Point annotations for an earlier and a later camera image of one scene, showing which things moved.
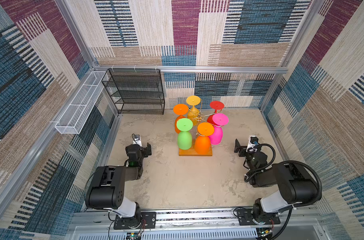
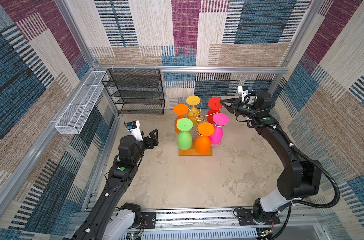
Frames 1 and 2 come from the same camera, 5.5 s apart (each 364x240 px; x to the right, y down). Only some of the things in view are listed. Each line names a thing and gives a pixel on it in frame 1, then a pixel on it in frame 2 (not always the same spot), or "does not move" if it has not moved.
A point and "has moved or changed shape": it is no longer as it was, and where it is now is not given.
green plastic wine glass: [184, 138] does not move
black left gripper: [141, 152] -> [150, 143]
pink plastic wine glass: [221, 119] does not move
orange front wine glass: [202, 142] does not move
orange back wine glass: [180, 109] does not move
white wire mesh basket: [79, 110] does not move
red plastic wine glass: [216, 105] has moved or changed shape
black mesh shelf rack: [136, 91] does not move
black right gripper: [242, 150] -> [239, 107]
